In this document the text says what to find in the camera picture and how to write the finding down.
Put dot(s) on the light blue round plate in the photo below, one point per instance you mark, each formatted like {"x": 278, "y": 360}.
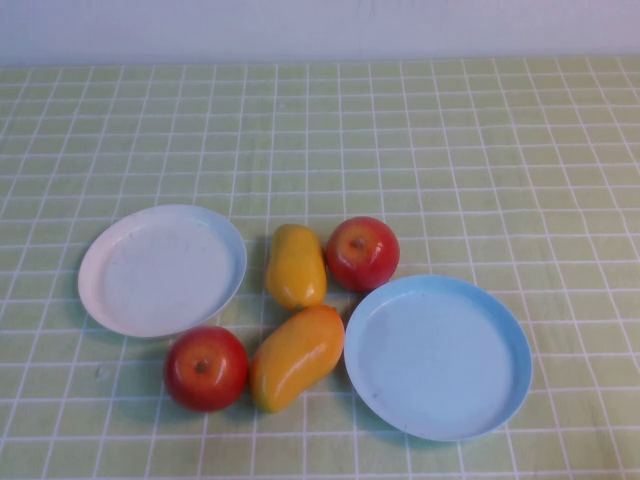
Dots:
{"x": 440, "y": 360}

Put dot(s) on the green white checkered tablecloth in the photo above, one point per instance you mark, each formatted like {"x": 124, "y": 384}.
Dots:
{"x": 450, "y": 150}

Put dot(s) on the red apple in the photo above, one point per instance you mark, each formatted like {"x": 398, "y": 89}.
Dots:
{"x": 362, "y": 260}
{"x": 206, "y": 372}

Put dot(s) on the orange yellow mango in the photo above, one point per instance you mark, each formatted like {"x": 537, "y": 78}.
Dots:
{"x": 297, "y": 357}

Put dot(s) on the whitish round plastic plate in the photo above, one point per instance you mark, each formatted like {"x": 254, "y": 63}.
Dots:
{"x": 160, "y": 270}

